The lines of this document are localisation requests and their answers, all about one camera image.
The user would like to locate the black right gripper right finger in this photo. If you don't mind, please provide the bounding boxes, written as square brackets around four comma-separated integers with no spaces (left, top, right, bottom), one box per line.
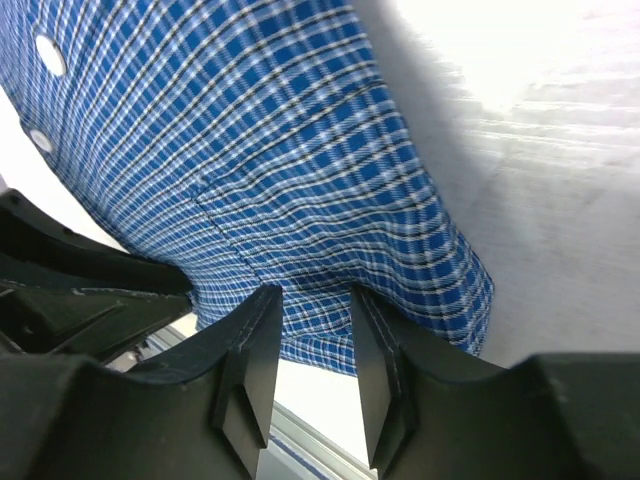
[351,287,639,479]

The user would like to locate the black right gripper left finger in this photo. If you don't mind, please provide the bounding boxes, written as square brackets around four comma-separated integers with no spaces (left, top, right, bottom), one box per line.
[1,286,283,479]

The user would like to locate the blue checked long sleeve shirt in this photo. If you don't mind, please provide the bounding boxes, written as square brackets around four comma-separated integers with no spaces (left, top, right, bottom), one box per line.
[1,1,494,375]

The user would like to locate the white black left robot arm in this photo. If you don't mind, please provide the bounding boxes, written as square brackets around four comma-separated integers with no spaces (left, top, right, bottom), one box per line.
[1,189,193,363]

